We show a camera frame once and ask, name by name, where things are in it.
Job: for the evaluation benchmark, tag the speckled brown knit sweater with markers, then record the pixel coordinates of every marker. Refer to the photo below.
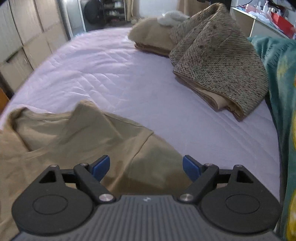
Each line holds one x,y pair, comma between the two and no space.
219,60

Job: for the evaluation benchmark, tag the folded beige garment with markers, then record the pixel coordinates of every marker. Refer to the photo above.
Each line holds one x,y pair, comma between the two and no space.
215,99

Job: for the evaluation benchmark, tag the shoe rack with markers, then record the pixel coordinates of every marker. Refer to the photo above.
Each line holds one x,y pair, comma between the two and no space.
114,11

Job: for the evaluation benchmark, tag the folded tan fleece garment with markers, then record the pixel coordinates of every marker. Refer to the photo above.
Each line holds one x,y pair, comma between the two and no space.
150,32

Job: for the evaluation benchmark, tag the red box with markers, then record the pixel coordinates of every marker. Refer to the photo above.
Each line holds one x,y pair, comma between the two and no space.
282,23

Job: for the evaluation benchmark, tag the white shelf unit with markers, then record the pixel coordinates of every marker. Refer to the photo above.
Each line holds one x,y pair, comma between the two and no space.
242,20

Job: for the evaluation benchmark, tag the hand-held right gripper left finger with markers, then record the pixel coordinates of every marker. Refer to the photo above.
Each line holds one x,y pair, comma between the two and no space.
101,165

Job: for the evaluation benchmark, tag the beige wardrobe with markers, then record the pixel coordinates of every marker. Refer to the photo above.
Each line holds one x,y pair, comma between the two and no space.
27,30

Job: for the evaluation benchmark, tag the khaki t-shirt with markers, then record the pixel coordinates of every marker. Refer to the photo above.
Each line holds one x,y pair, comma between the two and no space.
69,143

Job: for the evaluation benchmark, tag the beige curtain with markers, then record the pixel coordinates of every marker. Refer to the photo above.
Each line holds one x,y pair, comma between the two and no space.
185,4

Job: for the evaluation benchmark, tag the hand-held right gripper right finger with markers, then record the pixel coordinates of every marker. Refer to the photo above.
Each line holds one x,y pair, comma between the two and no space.
190,166

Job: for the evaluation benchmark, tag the group of bottles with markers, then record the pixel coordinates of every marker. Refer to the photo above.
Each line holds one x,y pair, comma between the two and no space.
266,7

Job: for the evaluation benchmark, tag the washing machine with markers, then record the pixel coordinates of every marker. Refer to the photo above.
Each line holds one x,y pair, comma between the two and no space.
92,11

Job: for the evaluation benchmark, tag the teal printed blanket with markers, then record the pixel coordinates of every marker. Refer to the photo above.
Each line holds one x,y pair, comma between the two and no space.
284,92

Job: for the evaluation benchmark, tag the grey cloth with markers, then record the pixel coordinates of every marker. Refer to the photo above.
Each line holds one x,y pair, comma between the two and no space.
171,17

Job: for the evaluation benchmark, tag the bed with lilac quilted cover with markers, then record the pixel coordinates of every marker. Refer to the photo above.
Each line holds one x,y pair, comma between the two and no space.
115,76

